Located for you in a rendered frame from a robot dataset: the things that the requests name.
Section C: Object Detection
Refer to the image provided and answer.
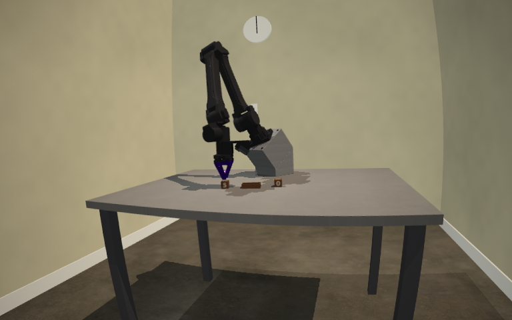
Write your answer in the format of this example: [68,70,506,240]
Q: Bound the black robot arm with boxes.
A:
[200,41,273,155]

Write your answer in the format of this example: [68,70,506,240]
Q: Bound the brown wooden tray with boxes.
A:
[241,182,261,189]

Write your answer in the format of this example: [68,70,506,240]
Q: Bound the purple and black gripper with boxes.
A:
[213,140,234,180]

